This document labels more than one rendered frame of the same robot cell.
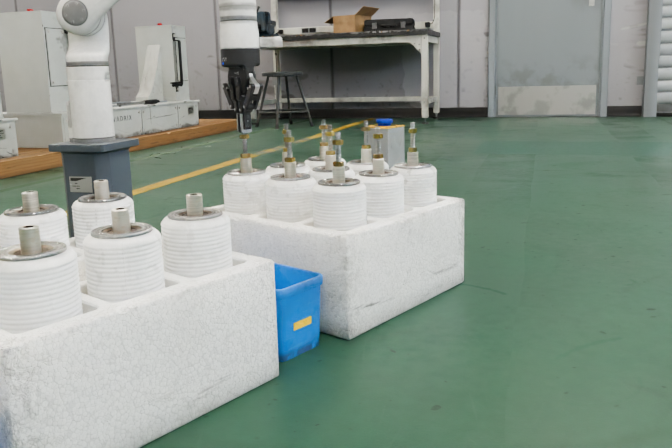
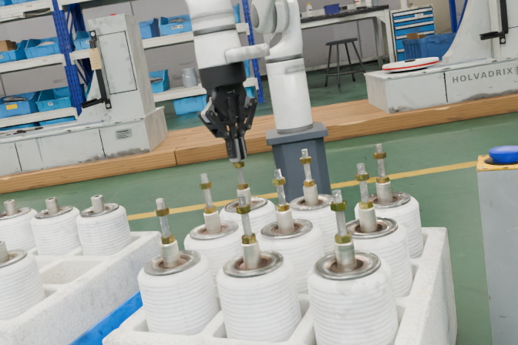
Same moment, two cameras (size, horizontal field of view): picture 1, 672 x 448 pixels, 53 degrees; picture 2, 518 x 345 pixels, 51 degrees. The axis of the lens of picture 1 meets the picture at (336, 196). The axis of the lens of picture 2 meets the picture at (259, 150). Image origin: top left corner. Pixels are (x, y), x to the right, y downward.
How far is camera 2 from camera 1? 133 cm
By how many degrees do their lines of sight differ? 74
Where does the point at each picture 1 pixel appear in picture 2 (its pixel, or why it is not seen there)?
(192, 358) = not seen: outside the picture
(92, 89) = (274, 85)
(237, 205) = not seen: hidden behind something
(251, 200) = not seen: hidden behind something
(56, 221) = (44, 226)
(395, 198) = (235, 313)
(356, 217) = (153, 319)
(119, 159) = (298, 150)
